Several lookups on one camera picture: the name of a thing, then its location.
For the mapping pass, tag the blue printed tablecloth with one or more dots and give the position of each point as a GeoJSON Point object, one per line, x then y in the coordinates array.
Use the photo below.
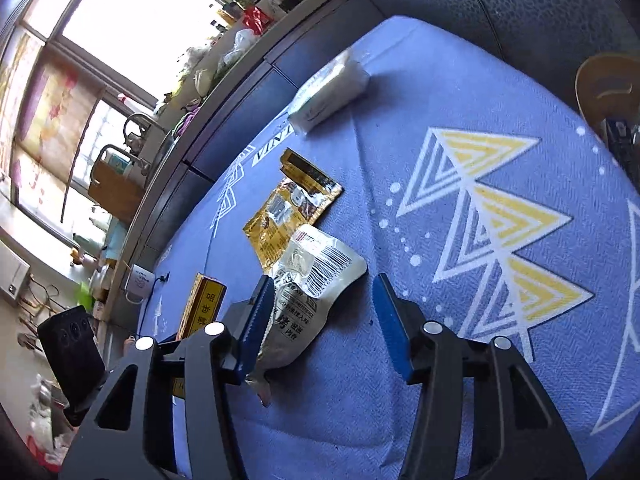
{"type": "Point", "coordinates": [450, 110]}

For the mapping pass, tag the red plastic bag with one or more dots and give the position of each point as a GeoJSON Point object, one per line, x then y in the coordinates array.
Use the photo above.
{"type": "Point", "coordinates": [256, 20]}

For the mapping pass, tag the yellow red seasoning box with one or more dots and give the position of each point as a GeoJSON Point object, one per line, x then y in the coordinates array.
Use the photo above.
{"type": "Point", "coordinates": [205, 300]}

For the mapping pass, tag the curved steel faucet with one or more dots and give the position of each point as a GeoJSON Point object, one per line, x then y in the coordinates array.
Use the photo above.
{"type": "Point", "coordinates": [131, 120]}

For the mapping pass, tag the purple cloth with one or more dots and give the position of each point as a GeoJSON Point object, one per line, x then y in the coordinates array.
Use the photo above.
{"type": "Point", "coordinates": [187, 121]}

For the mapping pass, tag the white wall appliance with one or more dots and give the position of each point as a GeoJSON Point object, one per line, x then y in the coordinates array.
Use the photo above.
{"type": "Point", "coordinates": [12, 272]}

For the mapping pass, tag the yellow foil packet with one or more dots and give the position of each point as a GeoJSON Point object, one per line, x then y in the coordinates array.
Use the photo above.
{"type": "Point", "coordinates": [280, 215]}

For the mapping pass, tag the light blue basin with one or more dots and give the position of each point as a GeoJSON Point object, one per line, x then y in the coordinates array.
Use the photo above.
{"type": "Point", "coordinates": [115, 242]}

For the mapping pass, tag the white tissue pack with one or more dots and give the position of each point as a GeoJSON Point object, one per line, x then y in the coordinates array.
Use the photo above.
{"type": "Point", "coordinates": [330, 90]}

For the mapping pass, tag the round wooden stool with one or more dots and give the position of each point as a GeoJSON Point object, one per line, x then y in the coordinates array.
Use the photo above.
{"type": "Point", "coordinates": [600, 75]}

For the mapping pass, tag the small white plastic bag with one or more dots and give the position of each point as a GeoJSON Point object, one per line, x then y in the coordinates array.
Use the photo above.
{"type": "Point", "coordinates": [202, 81]}

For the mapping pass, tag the clear white plastic bag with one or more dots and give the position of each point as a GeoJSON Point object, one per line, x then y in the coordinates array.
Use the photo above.
{"type": "Point", "coordinates": [240, 42]}

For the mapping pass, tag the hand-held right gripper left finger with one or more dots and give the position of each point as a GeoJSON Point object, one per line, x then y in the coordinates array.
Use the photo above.
{"type": "Point", "coordinates": [257, 325]}

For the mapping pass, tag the white patterned mug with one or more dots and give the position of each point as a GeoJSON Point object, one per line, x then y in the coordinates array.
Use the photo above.
{"type": "Point", "coordinates": [140, 282]}

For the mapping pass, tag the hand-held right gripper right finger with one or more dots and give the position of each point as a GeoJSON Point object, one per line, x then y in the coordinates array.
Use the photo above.
{"type": "Point", "coordinates": [392, 330]}

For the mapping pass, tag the kitchen window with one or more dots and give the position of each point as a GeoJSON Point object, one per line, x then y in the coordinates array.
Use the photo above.
{"type": "Point", "coordinates": [130, 20]}

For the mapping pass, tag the white barcode wrapper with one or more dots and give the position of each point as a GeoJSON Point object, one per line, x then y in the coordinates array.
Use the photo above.
{"type": "Point", "coordinates": [320, 265]}

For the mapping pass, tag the wooden cutting board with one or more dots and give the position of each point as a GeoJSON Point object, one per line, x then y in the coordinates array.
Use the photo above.
{"type": "Point", "coordinates": [112, 195]}

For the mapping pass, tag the square steel faucet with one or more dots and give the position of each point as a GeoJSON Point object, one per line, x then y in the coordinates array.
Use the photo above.
{"type": "Point", "coordinates": [102, 152]}

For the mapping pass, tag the printed roller blind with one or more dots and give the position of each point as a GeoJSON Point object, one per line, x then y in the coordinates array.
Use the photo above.
{"type": "Point", "coordinates": [45, 100]}

